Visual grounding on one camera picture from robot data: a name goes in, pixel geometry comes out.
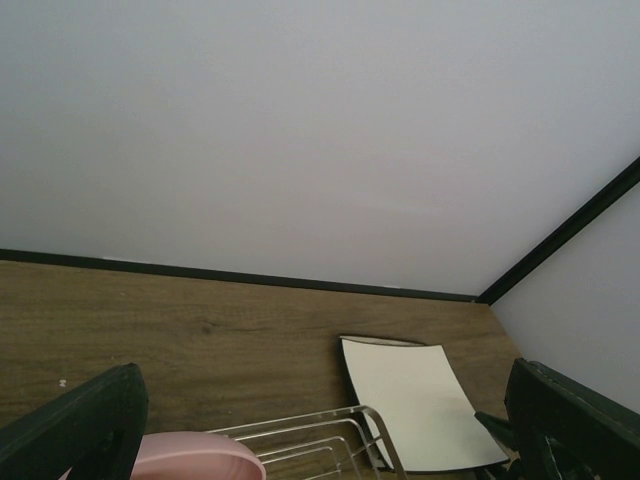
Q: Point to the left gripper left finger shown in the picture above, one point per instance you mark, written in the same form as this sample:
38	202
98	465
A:
93	431

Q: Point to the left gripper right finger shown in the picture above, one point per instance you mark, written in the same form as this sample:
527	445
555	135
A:
561	429

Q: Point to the plain white square plate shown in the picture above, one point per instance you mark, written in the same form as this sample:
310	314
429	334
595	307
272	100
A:
429	418

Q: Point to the pink round plate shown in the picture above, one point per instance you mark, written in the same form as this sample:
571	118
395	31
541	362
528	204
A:
195	455

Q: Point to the chrome wire dish rack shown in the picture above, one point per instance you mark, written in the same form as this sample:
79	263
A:
344	443

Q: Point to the black enclosure frame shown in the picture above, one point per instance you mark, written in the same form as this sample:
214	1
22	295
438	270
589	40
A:
605	198

